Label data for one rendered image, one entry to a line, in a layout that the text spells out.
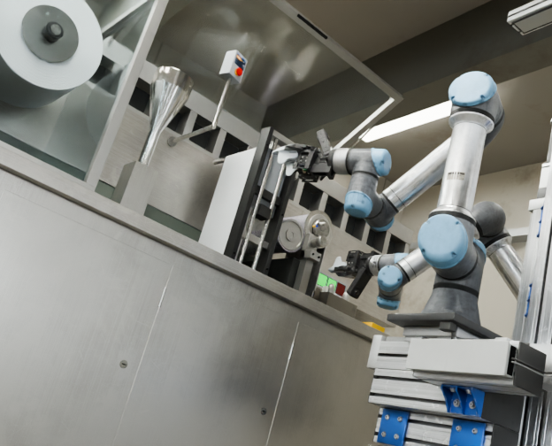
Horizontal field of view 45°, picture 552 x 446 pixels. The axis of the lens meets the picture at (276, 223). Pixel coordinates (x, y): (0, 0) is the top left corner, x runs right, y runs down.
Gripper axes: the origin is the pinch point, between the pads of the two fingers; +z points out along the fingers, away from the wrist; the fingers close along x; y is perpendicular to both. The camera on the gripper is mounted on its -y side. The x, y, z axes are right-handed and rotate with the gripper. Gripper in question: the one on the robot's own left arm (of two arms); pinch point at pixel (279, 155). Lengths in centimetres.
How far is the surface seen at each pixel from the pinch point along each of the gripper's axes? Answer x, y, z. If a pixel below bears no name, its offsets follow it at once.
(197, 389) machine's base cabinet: 16, 70, 8
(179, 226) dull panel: 37, 7, 61
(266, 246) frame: 31.8, 14.7, 15.0
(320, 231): 59, -8, 13
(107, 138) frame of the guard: -36, 22, 29
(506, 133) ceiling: 261, -216, 11
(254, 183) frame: 16.7, -0.6, 18.2
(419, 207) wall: 360, -210, 103
